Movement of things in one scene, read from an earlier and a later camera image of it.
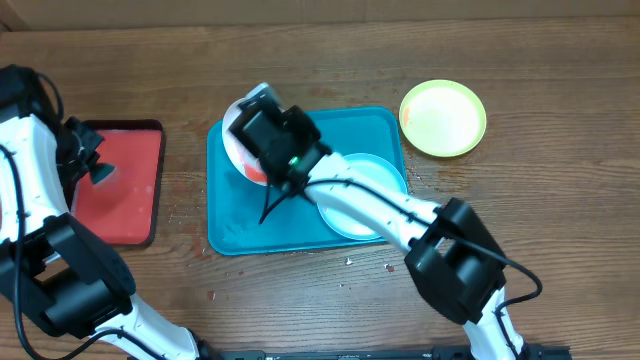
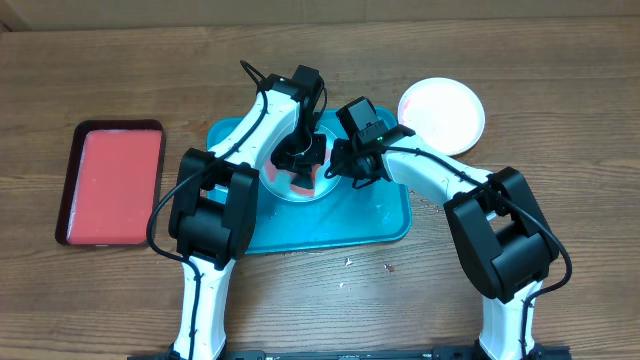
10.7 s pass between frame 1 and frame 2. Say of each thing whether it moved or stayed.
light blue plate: moved
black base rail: stayed
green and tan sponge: moved
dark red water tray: stayed
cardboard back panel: stayed
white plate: moved
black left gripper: moved
